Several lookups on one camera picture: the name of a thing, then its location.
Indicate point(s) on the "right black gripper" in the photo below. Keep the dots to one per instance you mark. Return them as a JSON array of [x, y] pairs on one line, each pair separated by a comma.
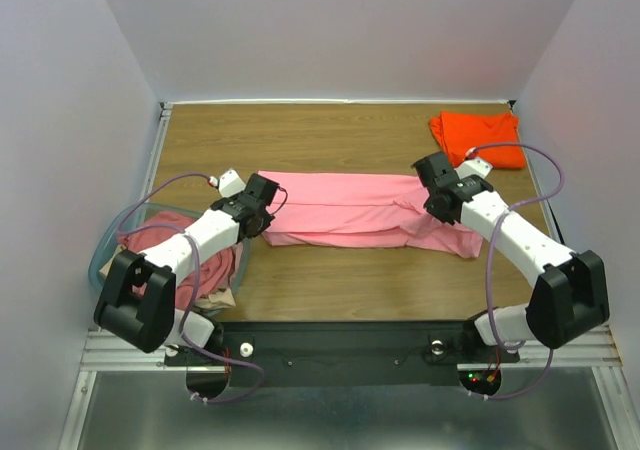
[[432, 171]]

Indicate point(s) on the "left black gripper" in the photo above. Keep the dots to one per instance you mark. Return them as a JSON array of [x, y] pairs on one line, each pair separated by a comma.
[[267, 220]]

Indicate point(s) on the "light pink t shirt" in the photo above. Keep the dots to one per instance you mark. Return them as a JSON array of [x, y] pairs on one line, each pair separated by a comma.
[[361, 211]]

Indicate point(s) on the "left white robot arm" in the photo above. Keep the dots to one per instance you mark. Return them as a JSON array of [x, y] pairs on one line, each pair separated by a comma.
[[148, 296]]

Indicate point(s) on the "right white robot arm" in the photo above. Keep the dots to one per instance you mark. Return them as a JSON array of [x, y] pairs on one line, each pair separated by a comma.
[[569, 290]]

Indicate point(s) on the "folded orange t shirt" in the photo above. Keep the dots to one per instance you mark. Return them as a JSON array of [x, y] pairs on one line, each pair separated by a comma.
[[457, 133]]

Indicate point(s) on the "clear plastic bin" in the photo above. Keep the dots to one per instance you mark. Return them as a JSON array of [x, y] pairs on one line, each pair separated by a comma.
[[131, 225]]

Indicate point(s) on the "dusty rose shirt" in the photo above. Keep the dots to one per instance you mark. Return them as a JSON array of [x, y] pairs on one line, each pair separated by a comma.
[[148, 238]]

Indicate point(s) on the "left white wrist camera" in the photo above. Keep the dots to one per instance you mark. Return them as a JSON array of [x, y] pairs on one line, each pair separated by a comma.
[[227, 184]]

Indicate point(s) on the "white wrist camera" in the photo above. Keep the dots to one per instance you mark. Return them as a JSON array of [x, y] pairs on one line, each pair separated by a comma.
[[473, 164], [227, 184]]

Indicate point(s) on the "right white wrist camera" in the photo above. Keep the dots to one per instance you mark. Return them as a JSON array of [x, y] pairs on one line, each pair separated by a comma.
[[473, 164]]

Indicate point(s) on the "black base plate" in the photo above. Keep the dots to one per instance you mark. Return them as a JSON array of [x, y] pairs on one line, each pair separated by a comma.
[[352, 353]]

